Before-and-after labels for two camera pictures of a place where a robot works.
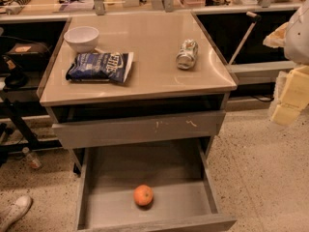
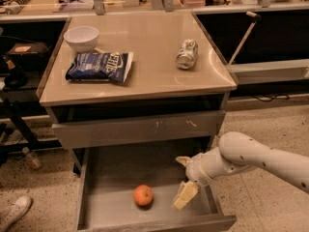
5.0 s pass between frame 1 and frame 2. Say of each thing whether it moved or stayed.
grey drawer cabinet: stayed
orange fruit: stayed
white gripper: moved
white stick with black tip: stayed
